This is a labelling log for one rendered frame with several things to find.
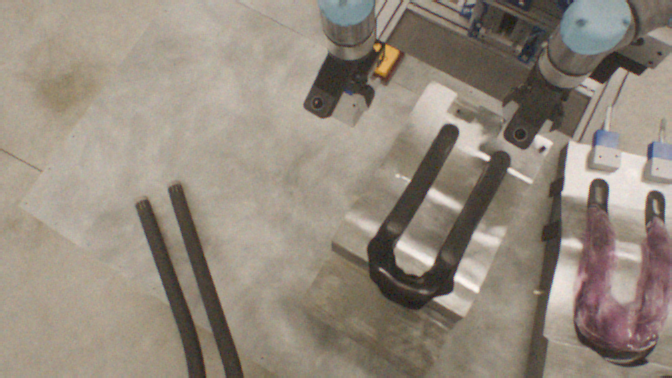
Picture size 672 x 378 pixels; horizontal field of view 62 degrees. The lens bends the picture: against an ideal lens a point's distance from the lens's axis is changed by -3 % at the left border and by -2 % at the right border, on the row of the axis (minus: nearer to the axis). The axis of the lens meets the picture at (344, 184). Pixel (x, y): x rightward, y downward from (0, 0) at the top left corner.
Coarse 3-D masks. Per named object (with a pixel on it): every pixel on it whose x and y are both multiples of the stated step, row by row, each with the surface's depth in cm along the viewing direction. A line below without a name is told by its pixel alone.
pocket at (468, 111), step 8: (456, 96) 110; (456, 104) 112; (464, 104) 111; (472, 104) 111; (448, 112) 112; (456, 112) 112; (464, 112) 112; (472, 112) 112; (464, 120) 112; (472, 120) 111
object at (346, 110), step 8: (376, 64) 107; (344, 96) 104; (352, 96) 104; (344, 104) 103; (352, 104) 103; (336, 112) 105; (344, 112) 103; (352, 112) 103; (360, 112) 106; (344, 120) 106; (352, 120) 104
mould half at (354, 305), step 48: (432, 96) 110; (480, 144) 107; (384, 192) 105; (432, 192) 106; (336, 240) 100; (432, 240) 100; (480, 240) 102; (336, 288) 105; (384, 336) 102; (432, 336) 102
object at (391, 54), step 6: (378, 48) 119; (390, 48) 119; (390, 54) 119; (396, 54) 119; (384, 60) 118; (390, 60) 118; (384, 66) 118; (390, 66) 119; (378, 72) 119; (384, 72) 118
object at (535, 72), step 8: (536, 64) 91; (536, 72) 91; (528, 80) 91; (544, 80) 84; (520, 88) 92; (528, 88) 90; (552, 88) 84; (560, 88) 84; (568, 88) 84; (520, 96) 92; (560, 104) 90; (552, 112) 91
